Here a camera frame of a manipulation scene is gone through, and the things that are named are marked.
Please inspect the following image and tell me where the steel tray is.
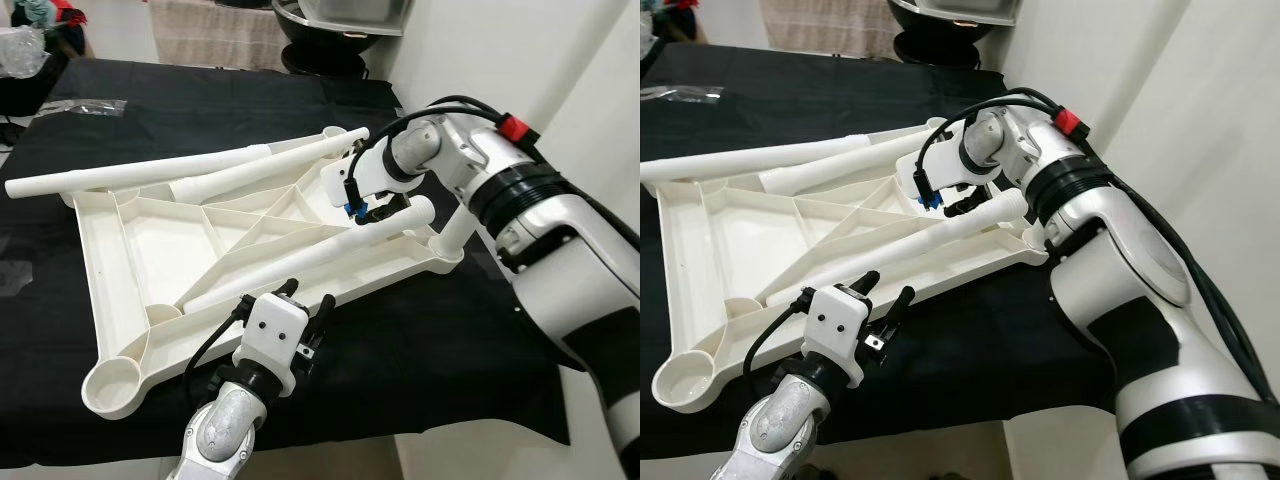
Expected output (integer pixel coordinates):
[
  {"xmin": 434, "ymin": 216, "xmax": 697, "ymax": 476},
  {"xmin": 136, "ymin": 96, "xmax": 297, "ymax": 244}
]
[
  {"xmin": 915, "ymin": 0, "xmax": 1026, "ymax": 26},
  {"xmin": 300, "ymin": 0, "xmax": 416, "ymax": 36}
]

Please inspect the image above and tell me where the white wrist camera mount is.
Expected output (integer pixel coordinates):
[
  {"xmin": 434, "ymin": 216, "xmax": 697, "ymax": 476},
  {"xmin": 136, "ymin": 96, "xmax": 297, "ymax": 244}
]
[
  {"xmin": 320, "ymin": 148, "xmax": 403, "ymax": 216},
  {"xmin": 895, "ymin": 148, "xmax": 979, "ymax": 211},
  {"xmin": 803, "ymin": 285, "xmax": 879, "ymax": 386},
  {"xmin": 235, "ymin": 295, "xmax": 313, "ymax": 393}
]

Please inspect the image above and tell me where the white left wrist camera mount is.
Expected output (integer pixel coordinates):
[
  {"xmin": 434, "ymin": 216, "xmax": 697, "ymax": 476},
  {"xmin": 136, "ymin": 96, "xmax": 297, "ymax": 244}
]
[
  {"xmin": 235, "ymin": 295, "xmax": 313, "ymax": 393},
  {"xmin": 803, "ymin": 285, "xmax": 879, "ymax": 386}
]

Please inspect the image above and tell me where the flat clear plastic bag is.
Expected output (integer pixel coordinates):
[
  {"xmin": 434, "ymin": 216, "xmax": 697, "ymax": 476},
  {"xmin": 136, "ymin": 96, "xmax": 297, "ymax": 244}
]
[
  {"xmin": 645, "ymin": 85, "xmax": 723, "ymax": 106},
  {"xmin": 45, "ymin": 98, "xmax": 129, "ymax": 119}
]

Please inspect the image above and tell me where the white plastic table top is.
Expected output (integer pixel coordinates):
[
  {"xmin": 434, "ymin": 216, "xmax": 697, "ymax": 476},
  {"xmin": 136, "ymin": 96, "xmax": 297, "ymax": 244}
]
[
  {"xmin": 72, "ymin": 125, "xmax": 466, "ymax": 419},
  {"xmin": 650, "ymin": 118, "xmax": 1051, "ymax": 413}
]

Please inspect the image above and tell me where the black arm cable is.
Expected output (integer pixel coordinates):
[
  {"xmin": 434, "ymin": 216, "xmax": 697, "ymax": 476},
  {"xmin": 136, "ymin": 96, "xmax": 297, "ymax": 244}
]
[
  {"xmin": 752, "ymin": 298, "xmax": 819, "ymax": 386},
  {"xmin": 350, "ymin": 95, "xmax": 506, "ymax": 201},
  {"xmin": 918, "ymin": 88, "xmax": 1066, "ymax": 196},
  {"xmin": 185, "ymin": 305, "xmax": 251, "ymax": 401}
]

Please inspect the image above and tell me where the black bag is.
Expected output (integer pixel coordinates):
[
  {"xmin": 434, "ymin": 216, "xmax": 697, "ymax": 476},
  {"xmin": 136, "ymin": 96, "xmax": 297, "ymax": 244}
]
[{"xmin": 0, "ymin": 50, "xmax": 71, "ymax": 116}]

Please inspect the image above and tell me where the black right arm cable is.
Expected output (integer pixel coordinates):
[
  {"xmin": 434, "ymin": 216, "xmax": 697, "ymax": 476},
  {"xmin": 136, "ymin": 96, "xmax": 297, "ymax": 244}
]
[
  {"xmin": 350, "ymin": 95, "xmax": 506, "ymax": 201},
  {"xmin": 918, "ymin": 88, "xmax": 1066, "ymax": 196}
]

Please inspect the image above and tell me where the red and teal clothes pile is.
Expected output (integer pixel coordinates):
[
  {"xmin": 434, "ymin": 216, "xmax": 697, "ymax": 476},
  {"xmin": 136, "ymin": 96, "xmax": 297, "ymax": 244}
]
[
  {"xmin": 12, "ymin": 0, "xmax": 86, "ymax": 31},
  {"xmin": 640, "ymin": 0, "xmax": 701, "ymax": 21}
]

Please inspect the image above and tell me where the black table cloth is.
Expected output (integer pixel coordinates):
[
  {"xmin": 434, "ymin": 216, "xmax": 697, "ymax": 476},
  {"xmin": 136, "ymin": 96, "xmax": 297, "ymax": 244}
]
[
  {"xmin": 640, "ymin": 42, "xmax": 1121, "ymax": 463},
  {"xmin": 0, "ymin": 58, "xmax": 571, "ymax": 469}
]

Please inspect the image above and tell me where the crumpled clear plastic bag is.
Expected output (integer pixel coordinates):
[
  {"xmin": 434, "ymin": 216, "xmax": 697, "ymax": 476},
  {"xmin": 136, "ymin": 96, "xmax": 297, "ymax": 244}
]
[{"xmin": 0, "ymin": 25, "xmax": 51, "ymax": 79}]

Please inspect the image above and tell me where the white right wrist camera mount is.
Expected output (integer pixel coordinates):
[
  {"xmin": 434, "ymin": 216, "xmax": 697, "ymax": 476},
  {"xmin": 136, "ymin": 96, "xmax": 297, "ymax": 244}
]
[
  {"xmin": 320, "ymin": 148, "xmax": 403, "ymax": 216},
  {"xmin": 895, "ymin": 148, "xmax": 979, "ymax": 211}
]

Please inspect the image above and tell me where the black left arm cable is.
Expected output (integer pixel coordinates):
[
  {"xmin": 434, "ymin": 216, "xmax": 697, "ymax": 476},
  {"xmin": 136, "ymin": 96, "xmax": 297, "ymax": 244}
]
[
  {"xmin": 752, "ymin": 298, "xmax": 819, "ymax": 386},
  {"xmin": 185, "ymin": 305, "xmax": 251, "ymax": 401}
]

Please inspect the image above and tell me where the clear tape cross patch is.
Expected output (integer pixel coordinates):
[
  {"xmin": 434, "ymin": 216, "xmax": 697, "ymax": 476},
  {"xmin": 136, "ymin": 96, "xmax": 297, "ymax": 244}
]
[{"xmin": 0, "ymin": 255, "xmax": 31, "ymax": 296}]

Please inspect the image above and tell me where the beige striped cloth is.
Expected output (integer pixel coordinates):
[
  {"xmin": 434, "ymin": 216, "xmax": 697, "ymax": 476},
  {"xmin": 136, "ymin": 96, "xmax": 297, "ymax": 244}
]
[
  {"xmin": 760, "ymin": 0, "xmax": 901, "ymax": 53},
  {"xmin": 148, "ymin": 0, "xmax": 291, "ymax": 69}
]

